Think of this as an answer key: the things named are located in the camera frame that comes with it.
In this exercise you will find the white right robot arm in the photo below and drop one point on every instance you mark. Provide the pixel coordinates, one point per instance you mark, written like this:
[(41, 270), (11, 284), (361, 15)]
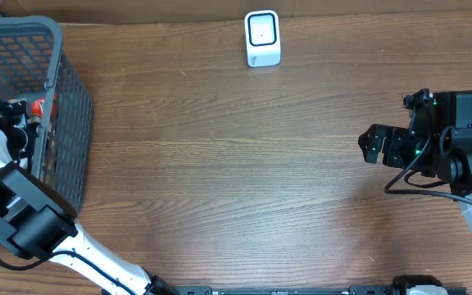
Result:
[(434, 153)]

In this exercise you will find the grey plastic mesh basket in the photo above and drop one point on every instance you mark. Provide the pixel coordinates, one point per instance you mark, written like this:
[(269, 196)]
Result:
[(33, 66)]

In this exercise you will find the orange long snack packet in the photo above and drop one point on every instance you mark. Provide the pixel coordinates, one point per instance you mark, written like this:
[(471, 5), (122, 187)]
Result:
[(36, 110)]

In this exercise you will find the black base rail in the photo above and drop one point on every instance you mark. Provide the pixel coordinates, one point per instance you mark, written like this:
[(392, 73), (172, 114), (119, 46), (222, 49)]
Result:
[(401, 285)]

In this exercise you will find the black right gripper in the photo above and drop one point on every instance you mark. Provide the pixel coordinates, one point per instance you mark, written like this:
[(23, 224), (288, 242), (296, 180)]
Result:
[(383, 138)]

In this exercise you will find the white barcode scanner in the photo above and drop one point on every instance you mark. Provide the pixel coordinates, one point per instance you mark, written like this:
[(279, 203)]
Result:
[(262, 38)]

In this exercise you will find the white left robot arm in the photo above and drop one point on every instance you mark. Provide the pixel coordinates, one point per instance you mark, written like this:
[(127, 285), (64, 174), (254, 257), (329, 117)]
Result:
[(38, 225)]

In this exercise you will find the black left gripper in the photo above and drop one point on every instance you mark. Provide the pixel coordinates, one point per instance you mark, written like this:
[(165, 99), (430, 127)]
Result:
[(26, 129)]

